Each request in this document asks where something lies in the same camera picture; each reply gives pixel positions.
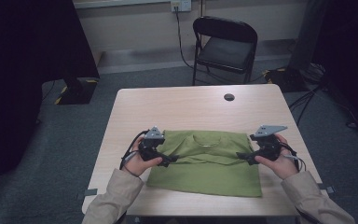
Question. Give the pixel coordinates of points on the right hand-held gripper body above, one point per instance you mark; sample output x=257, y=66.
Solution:
x=268, y=147

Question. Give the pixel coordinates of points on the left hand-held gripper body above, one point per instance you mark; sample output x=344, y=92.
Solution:
x=150, y=146

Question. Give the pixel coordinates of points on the green long-sleeved shirt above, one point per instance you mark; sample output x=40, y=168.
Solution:
x=205, y=174

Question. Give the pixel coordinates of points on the person's left hand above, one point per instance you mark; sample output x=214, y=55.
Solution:
x=136, y=161

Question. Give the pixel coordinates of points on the person's right hand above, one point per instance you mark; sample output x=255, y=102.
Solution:
x=282, y=165

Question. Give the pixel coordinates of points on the dark box with yellow tape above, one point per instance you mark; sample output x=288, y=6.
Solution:
x=284, y=79

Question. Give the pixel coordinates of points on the grey tape strip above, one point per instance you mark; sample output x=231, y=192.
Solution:
x=90, y=192
x=328, y=189

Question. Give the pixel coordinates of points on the black stand base yellow tape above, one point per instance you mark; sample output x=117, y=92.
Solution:
x=77, y=91

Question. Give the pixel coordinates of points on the black folding chair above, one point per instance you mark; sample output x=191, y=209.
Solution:
x=227, y=51

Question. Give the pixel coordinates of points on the dark curtain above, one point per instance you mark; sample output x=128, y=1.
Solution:
x=351, y=62

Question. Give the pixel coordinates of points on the black curtain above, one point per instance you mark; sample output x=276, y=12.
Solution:
x=28, y=77

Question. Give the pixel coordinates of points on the white wall socket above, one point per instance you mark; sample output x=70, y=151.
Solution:
x=181, y=5

